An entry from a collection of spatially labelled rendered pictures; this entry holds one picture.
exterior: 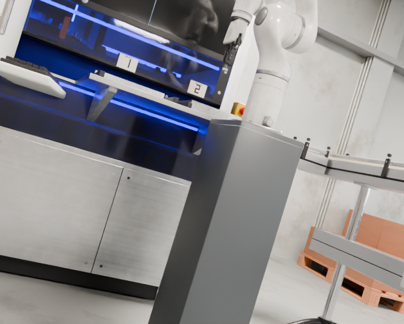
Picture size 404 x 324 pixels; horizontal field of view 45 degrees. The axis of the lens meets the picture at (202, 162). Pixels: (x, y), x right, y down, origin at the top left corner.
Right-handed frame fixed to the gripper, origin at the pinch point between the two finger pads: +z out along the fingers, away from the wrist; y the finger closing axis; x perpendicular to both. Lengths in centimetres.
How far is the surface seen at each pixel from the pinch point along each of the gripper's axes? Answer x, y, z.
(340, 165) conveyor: 90, -29, 24
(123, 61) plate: -35.5, -28.0, 12.5
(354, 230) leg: 95, -10, 54
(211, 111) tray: -3.4, 9.4, 23.8
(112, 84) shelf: -43, 12, 27
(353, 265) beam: 92, 1, 69
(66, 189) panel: -42, -27, 72
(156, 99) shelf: -26.3, 12.2, 26.9
